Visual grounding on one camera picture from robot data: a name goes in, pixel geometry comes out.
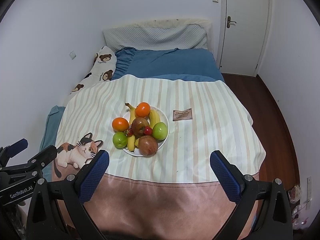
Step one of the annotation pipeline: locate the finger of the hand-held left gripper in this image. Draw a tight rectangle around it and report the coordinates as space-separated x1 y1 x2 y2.
0 138 28 160
0 145 58 178

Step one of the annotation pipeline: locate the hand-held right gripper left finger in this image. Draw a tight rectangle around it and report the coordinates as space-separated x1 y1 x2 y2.
26 150 110 240

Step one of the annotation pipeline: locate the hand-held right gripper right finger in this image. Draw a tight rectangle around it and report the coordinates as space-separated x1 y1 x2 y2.
210 150 293 240

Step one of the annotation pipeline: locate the green apple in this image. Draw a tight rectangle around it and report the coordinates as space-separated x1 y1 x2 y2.
112 132 128 148
152 122 168 140

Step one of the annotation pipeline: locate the orange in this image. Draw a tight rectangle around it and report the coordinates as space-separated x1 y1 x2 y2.
135 102 151 117
112 117 129 132

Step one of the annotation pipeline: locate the red brown apple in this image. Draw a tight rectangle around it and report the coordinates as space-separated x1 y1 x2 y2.
138 135 159 157
132 117 150 136

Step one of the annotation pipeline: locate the banana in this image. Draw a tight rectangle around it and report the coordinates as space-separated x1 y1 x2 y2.
149 109 161 130
125 102 137 153

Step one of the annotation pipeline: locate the white plate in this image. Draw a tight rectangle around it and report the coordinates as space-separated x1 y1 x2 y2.
122 106 170 157

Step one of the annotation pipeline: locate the teal cushion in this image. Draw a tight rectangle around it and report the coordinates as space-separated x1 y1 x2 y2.
40 105 66 178

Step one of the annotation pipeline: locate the striped cat print blanket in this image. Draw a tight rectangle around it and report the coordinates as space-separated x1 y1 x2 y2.
51 74 267 235

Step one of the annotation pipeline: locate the clear plastic bag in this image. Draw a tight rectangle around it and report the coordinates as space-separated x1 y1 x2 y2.
287 184 304 230

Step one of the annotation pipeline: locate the bear print pillow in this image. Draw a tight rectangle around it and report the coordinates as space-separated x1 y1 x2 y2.
69 46 118 95

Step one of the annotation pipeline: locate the blue duvet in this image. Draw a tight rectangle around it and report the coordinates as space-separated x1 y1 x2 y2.
111 47 225 82

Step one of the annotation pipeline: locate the white door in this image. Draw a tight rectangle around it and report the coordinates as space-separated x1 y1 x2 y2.
216 0 273 77

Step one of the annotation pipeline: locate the grey quilted pillow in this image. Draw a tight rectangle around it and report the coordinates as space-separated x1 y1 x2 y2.
102 23 208 52

